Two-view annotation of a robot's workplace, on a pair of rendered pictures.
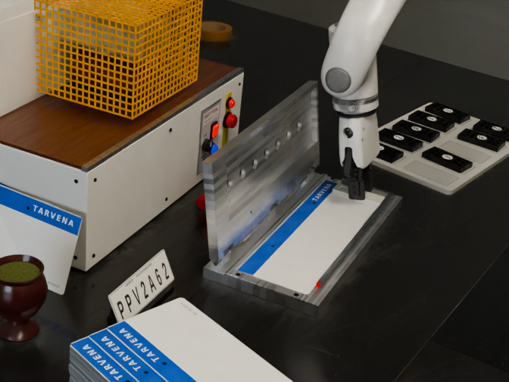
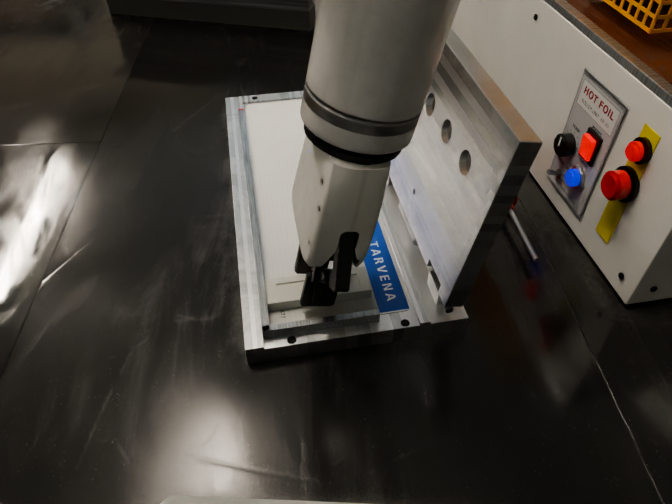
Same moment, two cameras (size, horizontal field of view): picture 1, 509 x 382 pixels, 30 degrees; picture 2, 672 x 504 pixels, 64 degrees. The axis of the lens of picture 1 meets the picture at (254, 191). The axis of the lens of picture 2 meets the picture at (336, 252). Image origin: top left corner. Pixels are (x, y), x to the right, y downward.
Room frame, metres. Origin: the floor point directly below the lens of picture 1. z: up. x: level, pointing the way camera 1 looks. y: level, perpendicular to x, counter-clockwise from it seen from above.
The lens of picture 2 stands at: (1.92, -0.37, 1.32)
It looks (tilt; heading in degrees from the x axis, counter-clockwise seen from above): 45 degrees down; 147
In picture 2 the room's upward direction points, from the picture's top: straight up
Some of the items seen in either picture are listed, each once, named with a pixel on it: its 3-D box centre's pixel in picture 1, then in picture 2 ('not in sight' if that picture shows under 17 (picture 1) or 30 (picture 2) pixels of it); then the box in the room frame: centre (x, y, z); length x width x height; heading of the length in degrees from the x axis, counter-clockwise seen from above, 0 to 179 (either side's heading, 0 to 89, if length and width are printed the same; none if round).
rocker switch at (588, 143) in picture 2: (214, 130); (587, 147); (1.68, 0.09, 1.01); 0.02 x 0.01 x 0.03; 157
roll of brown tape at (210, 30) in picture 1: (213, 31); not in sight; (2.56, 0.16, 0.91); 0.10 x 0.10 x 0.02
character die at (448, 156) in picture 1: (447, 159); not in sight; (1.87, -0.41, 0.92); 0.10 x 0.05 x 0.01; 51
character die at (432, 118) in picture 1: (431, 120); not in sight; (2.07, -0.40, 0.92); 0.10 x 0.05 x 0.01; 58
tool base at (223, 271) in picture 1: (310, 230); (320, 186); (1.49, -0.11, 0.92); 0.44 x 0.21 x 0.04; 157
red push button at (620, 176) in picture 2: (230, 120); (617, 185); (1.74, 0.06, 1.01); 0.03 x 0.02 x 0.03; 157
